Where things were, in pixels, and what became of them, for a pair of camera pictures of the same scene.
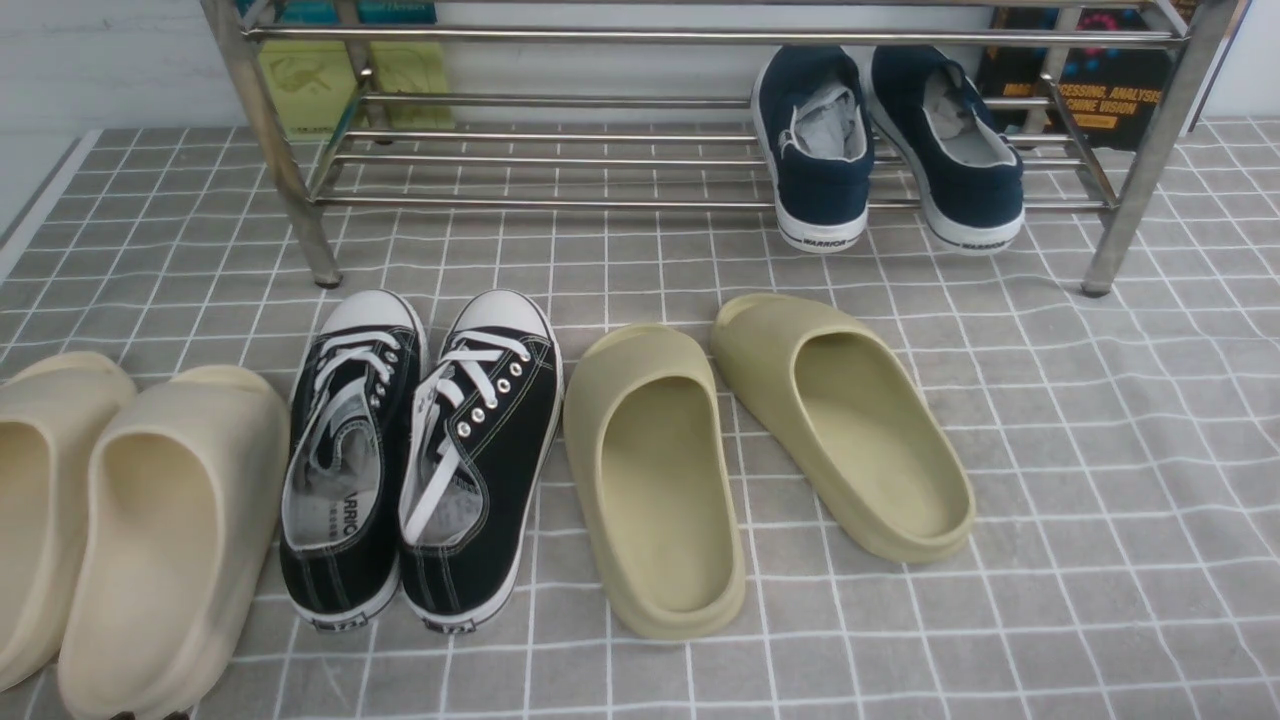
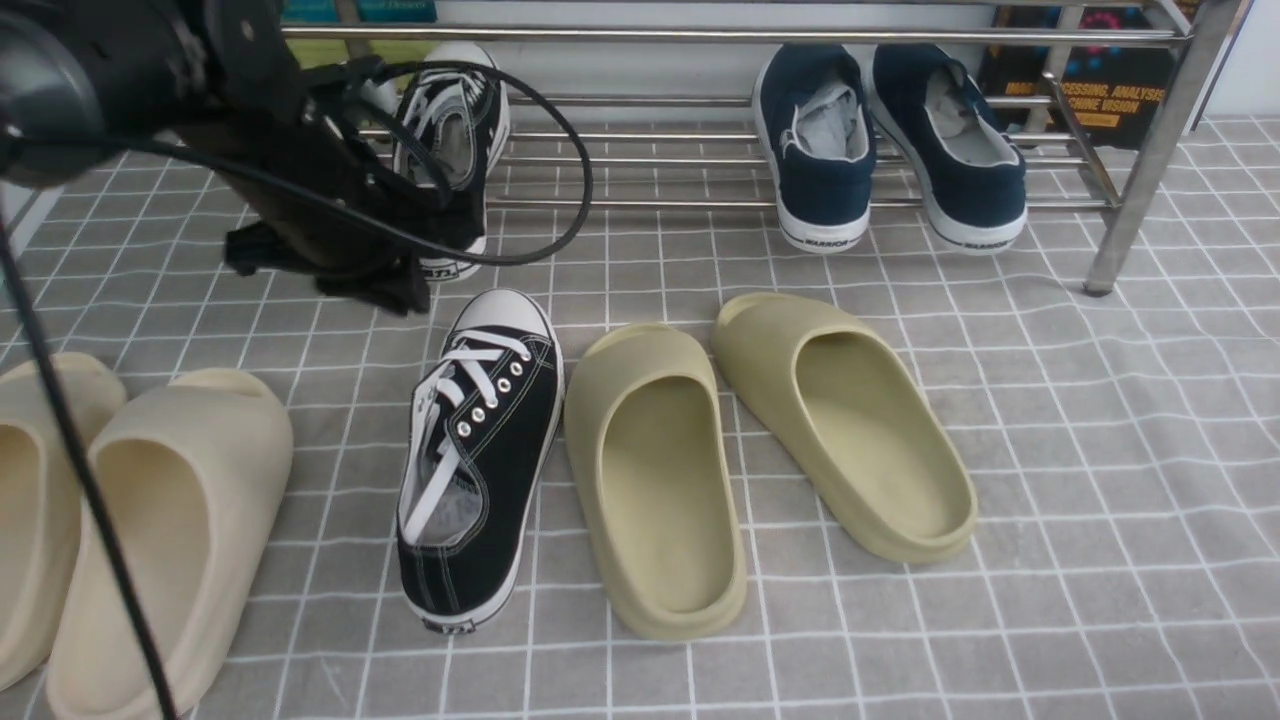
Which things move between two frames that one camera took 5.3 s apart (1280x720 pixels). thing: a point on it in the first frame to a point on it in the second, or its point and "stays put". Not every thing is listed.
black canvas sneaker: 356,397 to 450,136
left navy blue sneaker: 813,122 stays put
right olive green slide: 860,418 stays put
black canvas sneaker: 479,438 stays put
